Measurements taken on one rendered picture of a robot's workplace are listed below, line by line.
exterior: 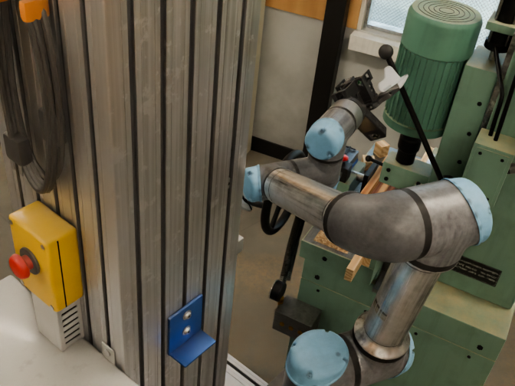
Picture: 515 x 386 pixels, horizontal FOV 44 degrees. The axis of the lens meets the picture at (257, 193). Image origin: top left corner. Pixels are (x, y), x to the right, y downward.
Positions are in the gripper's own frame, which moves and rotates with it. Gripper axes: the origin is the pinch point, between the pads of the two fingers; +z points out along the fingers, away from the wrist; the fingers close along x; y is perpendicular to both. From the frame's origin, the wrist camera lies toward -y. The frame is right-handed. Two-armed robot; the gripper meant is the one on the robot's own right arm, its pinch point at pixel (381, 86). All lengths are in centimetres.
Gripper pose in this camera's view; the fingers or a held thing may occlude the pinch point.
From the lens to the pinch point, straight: 160.2
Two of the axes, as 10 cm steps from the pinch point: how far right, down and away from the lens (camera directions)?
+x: -7.5, 2.1, 6.3
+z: 4.7, -5.0, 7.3
